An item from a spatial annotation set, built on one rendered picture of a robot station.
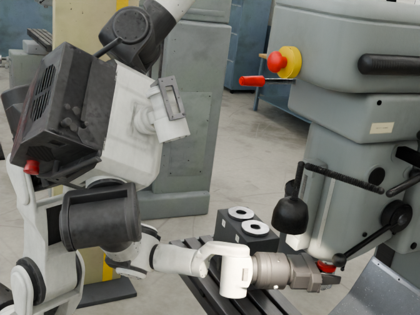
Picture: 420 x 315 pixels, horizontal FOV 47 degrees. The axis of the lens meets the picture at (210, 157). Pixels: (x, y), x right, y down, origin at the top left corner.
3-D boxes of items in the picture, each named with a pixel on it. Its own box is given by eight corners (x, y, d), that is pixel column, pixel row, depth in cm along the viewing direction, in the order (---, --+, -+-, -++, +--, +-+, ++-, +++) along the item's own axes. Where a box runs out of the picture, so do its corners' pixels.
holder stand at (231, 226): (238, 292, 153) (247, 238, 146) (210, 255, 171) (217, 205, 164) (270, 287, 158) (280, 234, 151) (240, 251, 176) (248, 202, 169)
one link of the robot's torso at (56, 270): (9, 296, 142) (-2, 146, 128) (62, 274, 155) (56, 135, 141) (37, 319, 133) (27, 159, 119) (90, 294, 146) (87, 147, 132)
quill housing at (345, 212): (330, 280, 104) (365, 142, 93) (276, 233, 121) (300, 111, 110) (392, 265, 113) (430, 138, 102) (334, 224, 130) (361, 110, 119)
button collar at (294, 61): (290, 82, 88) (296, 49, 86) (272, 74, 93) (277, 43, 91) (299, 82, 89) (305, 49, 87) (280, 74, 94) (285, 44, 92)
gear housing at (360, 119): (359, 147, 90) (372, 95, 86) (283, 109, 110) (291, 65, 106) (470, 139, 106) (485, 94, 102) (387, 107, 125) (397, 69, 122)
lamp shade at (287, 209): (264, 225, 96) (269, 197, 93) (280, 214, 101) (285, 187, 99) (297, 239, 92) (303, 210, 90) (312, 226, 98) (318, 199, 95)
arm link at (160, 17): (142, -14, 108) (104, 32, 106) (173, 9, 107) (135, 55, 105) (150, 9, 119) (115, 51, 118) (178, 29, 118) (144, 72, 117)
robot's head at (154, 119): (146, 147, 100) (174, 137, 94) (132, 101, 100) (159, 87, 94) (169, 142, 105) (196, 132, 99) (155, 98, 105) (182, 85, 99)
